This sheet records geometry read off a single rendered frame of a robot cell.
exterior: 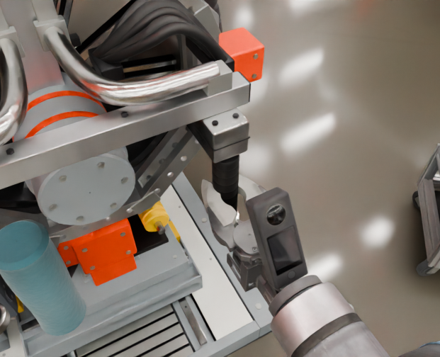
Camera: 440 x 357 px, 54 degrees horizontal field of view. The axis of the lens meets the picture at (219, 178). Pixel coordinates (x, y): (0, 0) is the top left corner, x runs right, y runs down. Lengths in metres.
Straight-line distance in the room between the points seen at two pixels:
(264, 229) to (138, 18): 0.28
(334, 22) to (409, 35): 0.42
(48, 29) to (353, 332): 0.49
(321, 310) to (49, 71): 0.46
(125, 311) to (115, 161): 0.74
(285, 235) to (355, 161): 1.39
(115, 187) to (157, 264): 0.66
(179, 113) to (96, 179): 0.15
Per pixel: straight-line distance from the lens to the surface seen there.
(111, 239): 0.91
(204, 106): 0.50
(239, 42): 0.78
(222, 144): 0.51
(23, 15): 0.61
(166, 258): 1.24
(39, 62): 0.64
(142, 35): 0.52
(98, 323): 1.25
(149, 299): 1.25
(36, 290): 0.75
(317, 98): 2.14
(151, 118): 0.48
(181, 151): 0.82
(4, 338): 1.41
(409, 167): 1.92
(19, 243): 0.71
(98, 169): 0.56
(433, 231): 1.52
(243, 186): 0.59
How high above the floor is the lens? 1.28
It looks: 49 degrees down
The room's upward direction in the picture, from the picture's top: straight up
